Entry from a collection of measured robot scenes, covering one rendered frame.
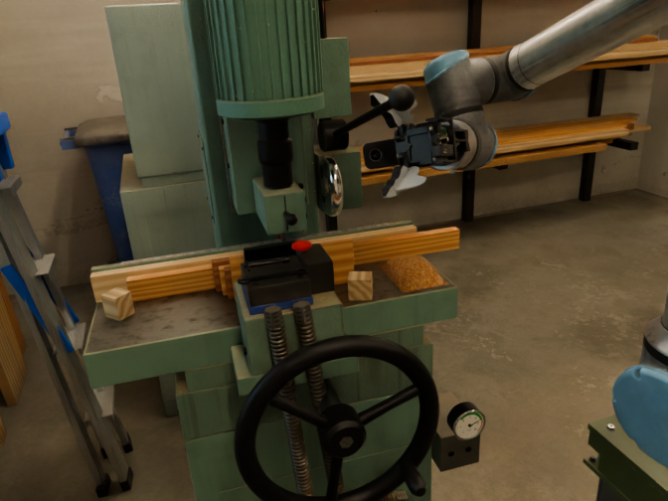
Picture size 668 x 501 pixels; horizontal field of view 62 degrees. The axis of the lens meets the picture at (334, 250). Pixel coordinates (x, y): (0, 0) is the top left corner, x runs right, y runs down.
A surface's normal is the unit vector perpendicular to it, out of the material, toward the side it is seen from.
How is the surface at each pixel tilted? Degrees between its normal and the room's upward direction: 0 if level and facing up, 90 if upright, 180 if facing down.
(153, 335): 0
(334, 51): 90
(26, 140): 90
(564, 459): 0
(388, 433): 90
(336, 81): 90
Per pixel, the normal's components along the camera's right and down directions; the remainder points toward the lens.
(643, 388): -0.87, 0.31
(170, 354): 0.27, 0.35
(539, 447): -0.06, -0.93
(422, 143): -0.58, 0.15
